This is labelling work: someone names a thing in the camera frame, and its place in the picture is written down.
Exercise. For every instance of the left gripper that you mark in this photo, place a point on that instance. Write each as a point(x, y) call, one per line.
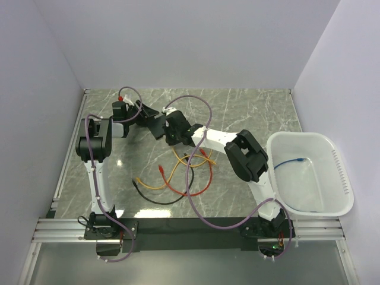
point(147, 112)

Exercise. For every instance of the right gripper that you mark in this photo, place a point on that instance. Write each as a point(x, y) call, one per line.
point(168, 139)

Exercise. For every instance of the black network switch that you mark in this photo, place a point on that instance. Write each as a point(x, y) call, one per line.
point(155, 126)

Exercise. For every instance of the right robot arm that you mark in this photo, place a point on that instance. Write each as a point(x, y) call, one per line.
point(247, 158)

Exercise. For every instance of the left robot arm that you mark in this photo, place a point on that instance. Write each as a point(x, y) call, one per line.
point(94, 147)

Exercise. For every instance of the white plastic bin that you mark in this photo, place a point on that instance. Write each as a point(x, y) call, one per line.
point(307, 174)

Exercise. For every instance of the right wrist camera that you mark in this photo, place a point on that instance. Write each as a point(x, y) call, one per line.
point(168, 110)

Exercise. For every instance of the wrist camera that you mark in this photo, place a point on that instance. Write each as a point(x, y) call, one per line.
point(125, 99)
point(168, 110)

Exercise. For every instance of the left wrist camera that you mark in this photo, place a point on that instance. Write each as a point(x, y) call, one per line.
point(125, 99)

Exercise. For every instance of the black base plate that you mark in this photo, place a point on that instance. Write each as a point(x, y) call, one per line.
point(157, 234)

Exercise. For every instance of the aluminium rail frame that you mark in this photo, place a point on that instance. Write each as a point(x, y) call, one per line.
point(319, 255)

